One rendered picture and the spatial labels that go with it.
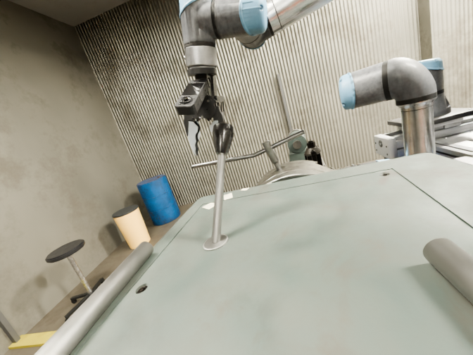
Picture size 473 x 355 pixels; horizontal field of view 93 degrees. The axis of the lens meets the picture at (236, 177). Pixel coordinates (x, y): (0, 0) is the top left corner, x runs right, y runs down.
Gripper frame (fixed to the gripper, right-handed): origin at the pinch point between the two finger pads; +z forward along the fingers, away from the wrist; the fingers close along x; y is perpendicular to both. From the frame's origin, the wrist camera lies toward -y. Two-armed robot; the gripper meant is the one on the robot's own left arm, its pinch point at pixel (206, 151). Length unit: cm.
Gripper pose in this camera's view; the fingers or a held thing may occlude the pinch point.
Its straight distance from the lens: 59.9
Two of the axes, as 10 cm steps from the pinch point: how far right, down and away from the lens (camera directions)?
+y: 2.3, -3.3, 9.1
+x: -9.7, -0.3, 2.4
